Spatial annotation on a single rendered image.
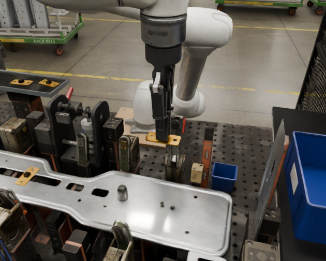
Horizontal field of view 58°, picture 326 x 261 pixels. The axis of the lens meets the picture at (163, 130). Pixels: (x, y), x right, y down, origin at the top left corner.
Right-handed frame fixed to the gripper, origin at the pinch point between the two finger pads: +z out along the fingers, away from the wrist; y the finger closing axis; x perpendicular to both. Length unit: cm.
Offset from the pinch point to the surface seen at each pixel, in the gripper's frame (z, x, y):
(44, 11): 75, -293, -362
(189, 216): 28.9, 8.3, 1.9
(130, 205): 28.9, -9.4, 2.8
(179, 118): 7.5, 0.9, -15.2
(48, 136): 24, -48, -16
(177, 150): 19.1, 0.7, -14.3
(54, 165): 39, -50, -16
